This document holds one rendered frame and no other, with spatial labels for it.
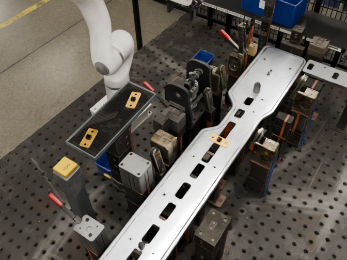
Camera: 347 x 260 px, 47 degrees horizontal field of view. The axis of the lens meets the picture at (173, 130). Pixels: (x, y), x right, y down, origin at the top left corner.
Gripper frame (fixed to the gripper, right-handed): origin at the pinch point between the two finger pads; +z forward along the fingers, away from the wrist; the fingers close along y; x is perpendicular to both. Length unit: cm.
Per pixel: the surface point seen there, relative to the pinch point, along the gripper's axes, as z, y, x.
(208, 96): 37.6, 12.1, 1.9
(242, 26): 24.6, 8.9, 36.2
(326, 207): 75, 73, 3
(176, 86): 26.1, 3.8, -10.0
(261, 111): 45, 32, 13
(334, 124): 75, 60, 51
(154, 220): 45, 23, -54
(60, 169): 29, -9, -62
